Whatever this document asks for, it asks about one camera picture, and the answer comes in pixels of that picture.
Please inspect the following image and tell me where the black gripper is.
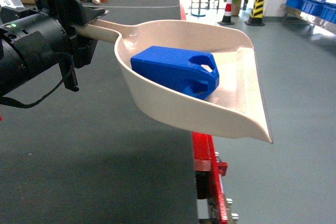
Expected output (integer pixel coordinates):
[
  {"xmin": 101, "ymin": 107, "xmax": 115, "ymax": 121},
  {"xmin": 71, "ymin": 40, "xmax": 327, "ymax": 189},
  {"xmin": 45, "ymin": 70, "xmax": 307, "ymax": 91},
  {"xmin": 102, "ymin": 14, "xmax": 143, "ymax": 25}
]
[{"xmin": 33, "ymin": 0, "xmax": 110, "ymax": 92}]

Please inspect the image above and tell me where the blue plastic part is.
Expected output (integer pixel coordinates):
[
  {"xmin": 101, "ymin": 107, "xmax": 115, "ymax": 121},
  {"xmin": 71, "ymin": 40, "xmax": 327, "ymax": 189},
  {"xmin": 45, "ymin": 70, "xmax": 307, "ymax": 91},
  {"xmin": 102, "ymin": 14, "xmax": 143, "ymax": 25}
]
[{"xmin": 130, "ymin": 46, "xmax": 219, "ymax": 100}]

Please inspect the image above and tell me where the beige plastic dustpan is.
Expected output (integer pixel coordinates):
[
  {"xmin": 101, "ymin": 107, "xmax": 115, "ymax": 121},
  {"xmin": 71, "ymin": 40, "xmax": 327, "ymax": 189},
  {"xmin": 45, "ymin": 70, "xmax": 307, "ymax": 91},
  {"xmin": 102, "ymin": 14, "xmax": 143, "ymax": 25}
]
[{"xmin": 75, "ymin": 19, "xmax": 273, "ymax": 143}]

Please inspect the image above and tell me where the stainless steel roller shelf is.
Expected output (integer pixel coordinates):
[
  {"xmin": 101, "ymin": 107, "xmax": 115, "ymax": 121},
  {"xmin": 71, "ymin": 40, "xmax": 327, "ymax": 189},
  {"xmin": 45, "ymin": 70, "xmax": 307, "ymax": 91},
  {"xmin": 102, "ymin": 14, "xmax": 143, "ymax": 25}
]
[{"xmin": 280, "ymin": 0, "xmax": 335, "ymax": 34}]

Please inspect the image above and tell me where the red white traffic cone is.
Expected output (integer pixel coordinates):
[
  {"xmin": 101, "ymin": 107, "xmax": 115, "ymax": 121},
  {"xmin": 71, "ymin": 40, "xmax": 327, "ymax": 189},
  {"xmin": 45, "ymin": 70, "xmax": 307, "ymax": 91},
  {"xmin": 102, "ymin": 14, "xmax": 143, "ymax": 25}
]
[{"xmin": 217, "ymin": 0, "xmax": 235, "ymax": 26}]

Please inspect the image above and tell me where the yellow black traffic bollard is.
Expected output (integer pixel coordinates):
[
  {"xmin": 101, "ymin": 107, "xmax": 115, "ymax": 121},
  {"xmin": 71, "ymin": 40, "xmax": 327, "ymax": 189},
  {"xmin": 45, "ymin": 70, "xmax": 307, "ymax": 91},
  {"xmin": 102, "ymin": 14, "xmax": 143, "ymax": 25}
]
[{"xmin": 245, "ymin": 0, "xmax": 265, "ymax": 26}]

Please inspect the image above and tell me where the black cable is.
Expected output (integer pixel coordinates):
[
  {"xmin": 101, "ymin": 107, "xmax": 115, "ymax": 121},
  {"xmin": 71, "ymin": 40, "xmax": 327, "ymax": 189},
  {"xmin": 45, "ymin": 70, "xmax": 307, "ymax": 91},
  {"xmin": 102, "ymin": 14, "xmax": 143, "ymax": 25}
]
[{"xmin": 0, "ymin": 52, "xmax": 77, "ymax": 109}]

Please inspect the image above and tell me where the red metal table frame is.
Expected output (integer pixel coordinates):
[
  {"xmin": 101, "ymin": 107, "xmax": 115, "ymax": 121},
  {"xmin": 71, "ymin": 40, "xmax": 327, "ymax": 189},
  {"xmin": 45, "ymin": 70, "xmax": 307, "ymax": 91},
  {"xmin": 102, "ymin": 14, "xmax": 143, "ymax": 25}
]
[{"xmin": 177, "ymin": 0, "xmax": 239, "ymax": 224}]

